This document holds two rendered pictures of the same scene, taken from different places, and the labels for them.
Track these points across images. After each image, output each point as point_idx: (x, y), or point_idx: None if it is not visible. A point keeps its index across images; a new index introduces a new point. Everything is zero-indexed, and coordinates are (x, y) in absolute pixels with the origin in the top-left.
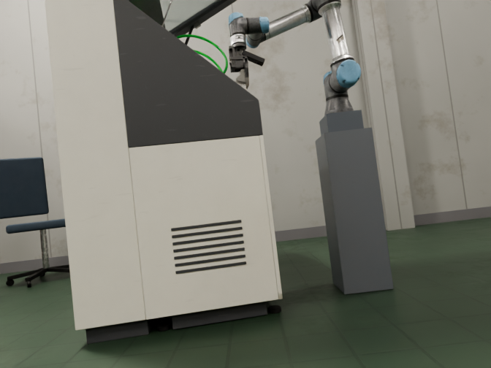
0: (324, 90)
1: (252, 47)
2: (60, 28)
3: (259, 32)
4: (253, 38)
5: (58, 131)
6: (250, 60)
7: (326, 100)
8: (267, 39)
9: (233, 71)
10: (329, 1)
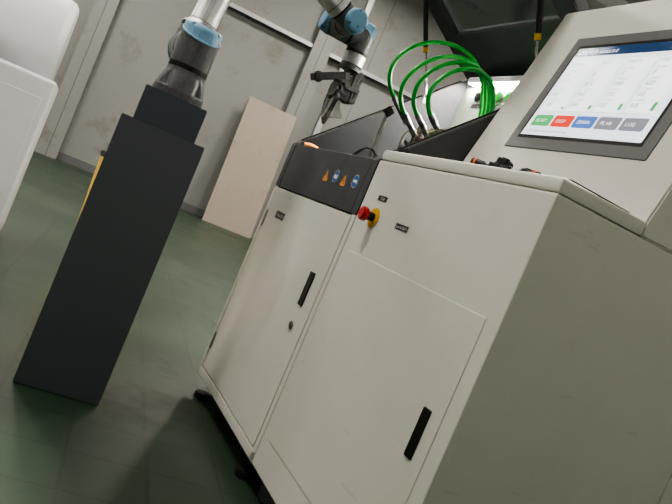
0: (213, 61)
1: (353, 33)
2: None
3: (329, 35)
4: (343, 36)
5: None
6: (331, 79)
7: (206, 78)
8: (332, 15)
9: (349, 103)
10: None
